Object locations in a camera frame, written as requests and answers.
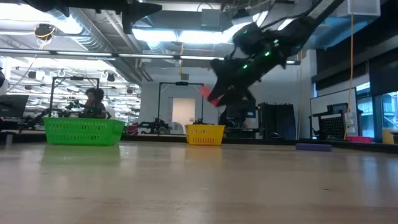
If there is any person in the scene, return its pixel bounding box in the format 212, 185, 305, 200
79, 87, 108, 119

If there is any white ceiling unit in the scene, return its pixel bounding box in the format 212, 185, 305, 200
337, 0, 381, 18

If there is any black computer monitor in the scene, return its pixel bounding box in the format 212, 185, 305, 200
0, 94, 29, 118

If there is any black yellow cable reel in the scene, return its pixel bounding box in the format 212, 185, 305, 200
33, 23, 56, 41

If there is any orange studded block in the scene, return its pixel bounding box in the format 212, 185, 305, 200
198, 85, 220, 108

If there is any black cabinet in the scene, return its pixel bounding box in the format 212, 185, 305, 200
257, 102, 297, 141

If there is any yellow bin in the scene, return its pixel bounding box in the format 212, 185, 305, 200
381, 126, 398, 145

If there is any yellow plastic basket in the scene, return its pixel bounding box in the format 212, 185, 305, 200
185, 124, 226, 146

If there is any purple long block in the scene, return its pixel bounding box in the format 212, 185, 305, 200
295, 142, 333, 152

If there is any silver ventilation duct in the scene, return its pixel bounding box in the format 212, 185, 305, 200
46, 7, 147, 85

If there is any green plastic basket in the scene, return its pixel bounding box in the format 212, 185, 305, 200
43, 117, 125, 146

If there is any white board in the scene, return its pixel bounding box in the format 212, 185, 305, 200
310, 87, 358, 138

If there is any long ceiling light strip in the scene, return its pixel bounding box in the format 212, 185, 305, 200
0, 49, 301, 65

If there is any black perforated cart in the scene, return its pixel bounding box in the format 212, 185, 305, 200
309, 103, 348, 141

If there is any black aluminium table frame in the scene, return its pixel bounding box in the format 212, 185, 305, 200
0, 132, 398, 154

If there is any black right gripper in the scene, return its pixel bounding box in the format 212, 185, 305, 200
207, 51, 289, 108

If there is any pink bin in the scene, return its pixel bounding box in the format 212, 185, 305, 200
347, 136, 373, 144

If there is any white doorway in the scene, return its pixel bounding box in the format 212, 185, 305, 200
171, 97, 197, 131

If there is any grey ceiling box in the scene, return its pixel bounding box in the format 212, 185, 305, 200
200, 8, 233, 32

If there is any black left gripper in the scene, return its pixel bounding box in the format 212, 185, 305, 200
121, 0, 163, 34

